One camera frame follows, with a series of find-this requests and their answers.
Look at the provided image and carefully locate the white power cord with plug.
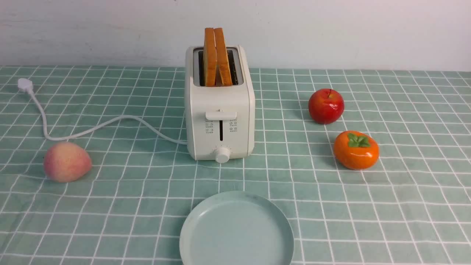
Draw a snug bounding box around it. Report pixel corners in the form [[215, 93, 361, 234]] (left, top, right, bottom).
[[17, 78, 188, 145]]

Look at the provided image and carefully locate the red apple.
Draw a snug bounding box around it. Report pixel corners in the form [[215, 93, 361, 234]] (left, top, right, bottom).
[[308, 89, 345, 124]]

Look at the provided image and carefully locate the white two-slot toaster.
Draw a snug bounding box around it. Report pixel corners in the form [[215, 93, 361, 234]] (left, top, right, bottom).
[[184, 45, 255, 164]]

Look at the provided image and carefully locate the toasted bread slice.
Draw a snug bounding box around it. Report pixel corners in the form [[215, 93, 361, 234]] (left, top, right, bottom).
[[203, 28, 217, 87], [214, 28, 233, 86]]

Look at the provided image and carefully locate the pink peach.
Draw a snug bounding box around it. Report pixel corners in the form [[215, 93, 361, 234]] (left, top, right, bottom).
[[43, 142, 92, 183]]

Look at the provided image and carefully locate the orange persimmon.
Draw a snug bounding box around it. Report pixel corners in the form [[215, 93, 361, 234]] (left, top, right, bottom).
[[333, 130, 380, 170]]

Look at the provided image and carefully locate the light green plate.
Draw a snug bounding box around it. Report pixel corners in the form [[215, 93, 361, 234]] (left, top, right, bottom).
[[179, 191, 295, 265]]

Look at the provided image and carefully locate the green checkered tablecloth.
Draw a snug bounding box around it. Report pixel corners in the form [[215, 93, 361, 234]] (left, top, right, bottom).
[[0, 66, 471, 265]]

